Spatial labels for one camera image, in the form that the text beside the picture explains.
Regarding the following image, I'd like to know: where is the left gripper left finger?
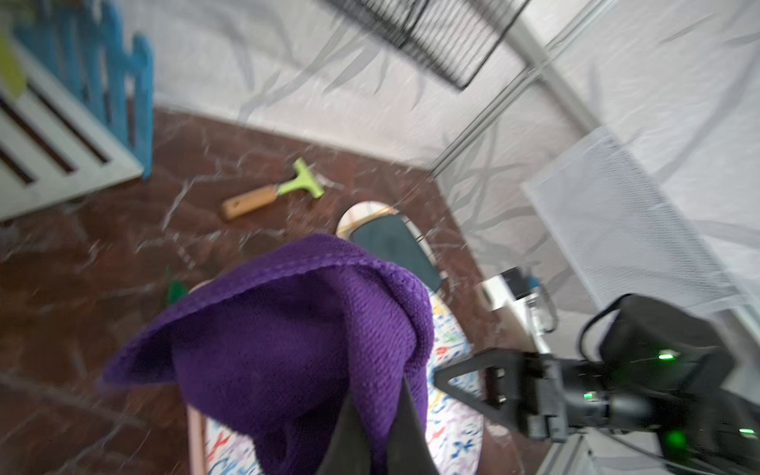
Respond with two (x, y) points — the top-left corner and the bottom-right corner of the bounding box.
(317, 394), (372, 475)

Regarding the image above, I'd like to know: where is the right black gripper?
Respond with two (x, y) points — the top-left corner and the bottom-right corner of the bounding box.
(433, 348), (571, 443)

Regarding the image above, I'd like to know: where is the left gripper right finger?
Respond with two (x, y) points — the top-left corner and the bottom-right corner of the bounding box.
(386, 379), (439, 475)

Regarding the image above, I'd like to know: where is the colourful patterned round plate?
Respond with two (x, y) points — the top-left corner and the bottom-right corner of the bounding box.
(204, 291), (484, 474)

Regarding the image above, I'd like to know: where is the purple cloth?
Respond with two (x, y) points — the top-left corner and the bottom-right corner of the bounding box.
(103, 235), (435, 474)

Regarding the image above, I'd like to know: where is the dark green square plate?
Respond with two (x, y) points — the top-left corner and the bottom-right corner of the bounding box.
(350, 215), (443, 292)

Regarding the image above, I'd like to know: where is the striped plaid round plate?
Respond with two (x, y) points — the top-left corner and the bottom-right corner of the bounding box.
(336, 201), (448, 282)

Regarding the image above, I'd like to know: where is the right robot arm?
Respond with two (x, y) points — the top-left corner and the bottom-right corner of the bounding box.
(433, 294), (759, 474)

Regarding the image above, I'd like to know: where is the pink plastic basket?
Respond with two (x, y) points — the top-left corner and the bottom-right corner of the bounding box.
(185, 278), (209, 475)

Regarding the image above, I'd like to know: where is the small green plastic piece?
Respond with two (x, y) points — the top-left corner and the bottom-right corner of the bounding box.
(165, 267), (189, 307)

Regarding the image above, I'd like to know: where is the blue white slatted crate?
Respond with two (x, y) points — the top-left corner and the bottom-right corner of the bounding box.
(1, 1), (154, 221)

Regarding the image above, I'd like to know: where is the potted plant glass vase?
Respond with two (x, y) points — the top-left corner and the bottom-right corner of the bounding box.
(1, 0), (30, 99)

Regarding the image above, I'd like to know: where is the white mesh wall basket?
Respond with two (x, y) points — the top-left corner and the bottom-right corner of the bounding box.
(524, 127), (759, 316)

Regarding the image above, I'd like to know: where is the black wire basket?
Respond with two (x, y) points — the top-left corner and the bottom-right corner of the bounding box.
(328, 0), (530, 90)

